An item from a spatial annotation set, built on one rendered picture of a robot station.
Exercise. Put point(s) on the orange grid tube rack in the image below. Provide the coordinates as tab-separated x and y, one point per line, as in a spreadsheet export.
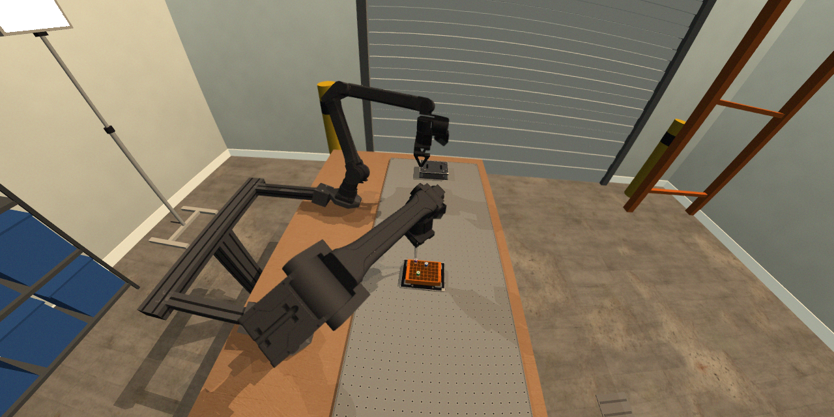
433	275

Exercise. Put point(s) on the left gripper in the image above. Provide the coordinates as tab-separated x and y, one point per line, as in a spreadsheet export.
418	146

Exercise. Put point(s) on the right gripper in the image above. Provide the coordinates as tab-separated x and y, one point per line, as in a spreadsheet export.
416	234

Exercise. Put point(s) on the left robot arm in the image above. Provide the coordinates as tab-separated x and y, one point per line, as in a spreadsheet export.
358	173

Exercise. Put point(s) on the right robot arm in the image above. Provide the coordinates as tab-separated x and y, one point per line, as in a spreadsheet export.
324	285

